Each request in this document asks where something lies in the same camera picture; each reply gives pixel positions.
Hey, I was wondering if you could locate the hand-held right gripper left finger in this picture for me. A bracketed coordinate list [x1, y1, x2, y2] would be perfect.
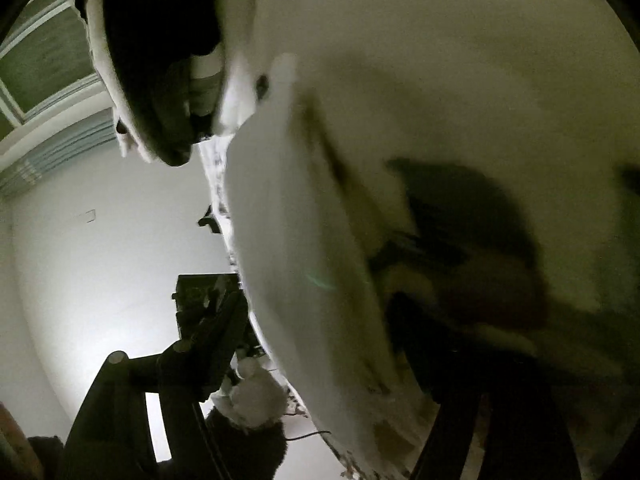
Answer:
[64, 287, 251, 480]

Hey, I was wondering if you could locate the white fluffy object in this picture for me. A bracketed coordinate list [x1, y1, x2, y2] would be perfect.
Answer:
[212, 357, 286, 428]

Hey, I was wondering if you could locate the dark fluffy object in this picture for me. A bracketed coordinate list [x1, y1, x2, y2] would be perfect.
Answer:
[205, 407, 286, 480]

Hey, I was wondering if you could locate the folded black garment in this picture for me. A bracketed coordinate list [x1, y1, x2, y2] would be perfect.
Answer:
[102, 0, 226, 167]

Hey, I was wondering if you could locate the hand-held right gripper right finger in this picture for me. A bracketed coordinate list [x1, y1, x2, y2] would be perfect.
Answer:
[390, 290, 583, 480]

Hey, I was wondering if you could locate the white t-shirt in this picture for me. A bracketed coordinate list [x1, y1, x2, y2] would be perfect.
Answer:
[215, 0, 640, 480]

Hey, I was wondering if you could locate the small dark object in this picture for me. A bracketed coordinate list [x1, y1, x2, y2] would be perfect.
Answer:
[197, 205, 222, 234]

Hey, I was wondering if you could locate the black cable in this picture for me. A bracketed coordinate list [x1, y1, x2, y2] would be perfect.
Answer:
[285, 429, 331, 443]

